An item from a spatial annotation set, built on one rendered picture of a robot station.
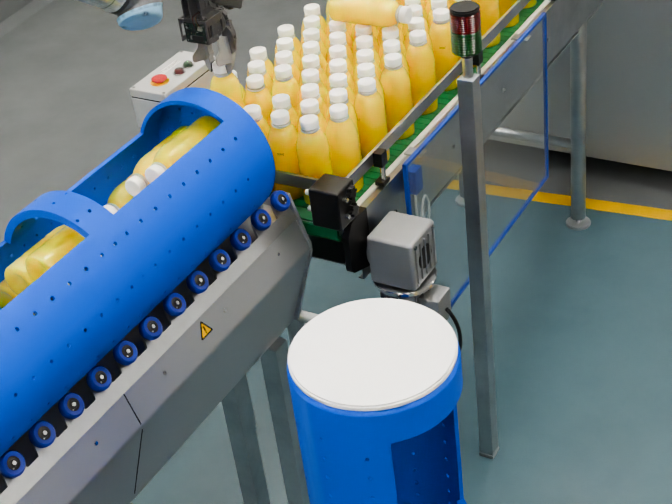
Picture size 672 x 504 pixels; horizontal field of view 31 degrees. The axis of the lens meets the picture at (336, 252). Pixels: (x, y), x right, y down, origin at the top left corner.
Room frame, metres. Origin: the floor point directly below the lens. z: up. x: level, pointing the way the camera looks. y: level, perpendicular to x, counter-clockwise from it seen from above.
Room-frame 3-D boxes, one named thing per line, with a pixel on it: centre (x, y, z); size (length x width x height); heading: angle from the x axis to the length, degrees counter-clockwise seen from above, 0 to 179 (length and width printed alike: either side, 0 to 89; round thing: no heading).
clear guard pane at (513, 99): (2.58, -0.39, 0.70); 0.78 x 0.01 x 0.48; 146
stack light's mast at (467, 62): (2.32, -0.33, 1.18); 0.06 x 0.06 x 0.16
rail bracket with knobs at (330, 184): (2.13, 0.00, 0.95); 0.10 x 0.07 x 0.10; 56
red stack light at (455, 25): (2.32, -0.33, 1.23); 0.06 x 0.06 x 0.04
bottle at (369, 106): (2.37, -0.11, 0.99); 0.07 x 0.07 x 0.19
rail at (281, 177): (2.27, 0.14, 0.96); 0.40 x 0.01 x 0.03; 56
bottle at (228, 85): (2.43, 0.19, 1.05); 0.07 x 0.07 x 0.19
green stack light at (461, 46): (2.32, -0.33, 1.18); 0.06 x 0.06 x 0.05
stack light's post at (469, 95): (2.32, -0.33, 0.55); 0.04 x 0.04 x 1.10; 56
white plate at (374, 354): (1.55, -0.04, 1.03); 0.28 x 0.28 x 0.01
